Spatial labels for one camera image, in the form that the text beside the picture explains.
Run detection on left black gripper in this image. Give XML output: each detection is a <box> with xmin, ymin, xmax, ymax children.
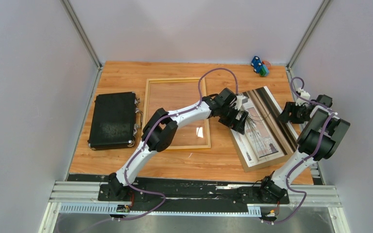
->
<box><xmin>219</xmin><ymin>105</ymin><xmax>249</xmax><ymax>136</ymax></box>

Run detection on photo print board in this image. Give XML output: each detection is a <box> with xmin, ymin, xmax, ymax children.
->
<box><xmin>231</xmin><ymin>86</ymin><xmax>298</xmax><ymax>172</ymax></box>

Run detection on wooden picture frame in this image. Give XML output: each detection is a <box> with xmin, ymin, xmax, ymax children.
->
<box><xmin>143</xmin><ymin>77</ymin><xmax>211</xmax><ymax>150</ymax></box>

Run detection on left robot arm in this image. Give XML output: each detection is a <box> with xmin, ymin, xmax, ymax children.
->
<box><xmin>108</xmin><ymin>88</ymin><xmax>248</xmax><ymax>200</ymax></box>

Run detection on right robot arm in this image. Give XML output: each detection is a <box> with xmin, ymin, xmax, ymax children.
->
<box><xmin>258</xmin><ymin>95</ymin><xmax>350</xmax><ymax>203</ymax></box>

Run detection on blue green toy blocks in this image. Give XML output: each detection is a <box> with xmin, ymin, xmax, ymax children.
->
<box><xmin>251</xmin><ymin>56</ymin><xmax>270</xmax><ymax>77</ymax></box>

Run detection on orange round object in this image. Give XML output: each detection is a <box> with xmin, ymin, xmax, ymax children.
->
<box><xmin>262</xmin><ymin>60</ymin><xmax>271</xmax><ymax>69</ymax></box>

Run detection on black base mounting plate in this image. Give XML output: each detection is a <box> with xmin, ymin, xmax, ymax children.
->
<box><xmin>67</xmin><ymin>173</ymin><xmax>293</xmax><ymax>215</ymax></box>

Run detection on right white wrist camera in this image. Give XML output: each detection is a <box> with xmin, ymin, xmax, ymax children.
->
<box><xmin>296</xmin><ymin>87</ymin><xmax>310</xmax><ymax>106</ymax></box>

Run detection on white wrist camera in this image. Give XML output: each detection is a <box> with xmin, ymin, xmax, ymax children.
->
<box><xmin>296</xmin><ymin>87</ymin><xmax>310</xmax><ymax>106</ymax></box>
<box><xmin>235</xmin><ymin>95</ymin><xmax>248</xmax><ymax>110</ymax></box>

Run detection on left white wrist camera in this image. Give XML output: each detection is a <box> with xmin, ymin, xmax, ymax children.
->
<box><xmin>235</xmin><ymin>95</ymin><xmax>248</xmax><ymax>110</ymax></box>

